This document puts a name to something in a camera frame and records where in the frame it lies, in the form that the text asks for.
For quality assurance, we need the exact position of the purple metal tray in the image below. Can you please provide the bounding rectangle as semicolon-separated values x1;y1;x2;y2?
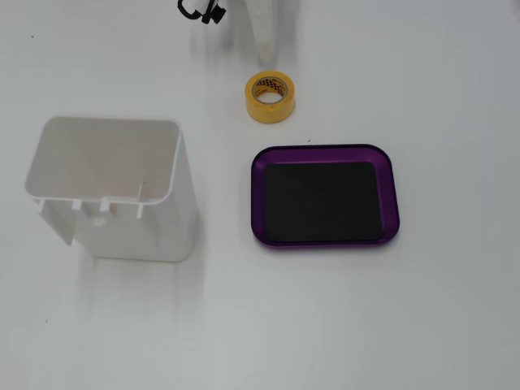
250;143;401;248

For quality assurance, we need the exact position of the black cable clip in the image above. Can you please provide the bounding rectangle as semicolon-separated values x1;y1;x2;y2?
177;0;227;25

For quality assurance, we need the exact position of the yellow tape roll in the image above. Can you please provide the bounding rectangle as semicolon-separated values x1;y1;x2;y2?
245;71;297;124

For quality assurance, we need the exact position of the white plastic box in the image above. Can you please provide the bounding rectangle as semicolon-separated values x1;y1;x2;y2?
24;116;200;263

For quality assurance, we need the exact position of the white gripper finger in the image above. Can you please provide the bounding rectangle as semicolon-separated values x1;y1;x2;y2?
243;0;282;63

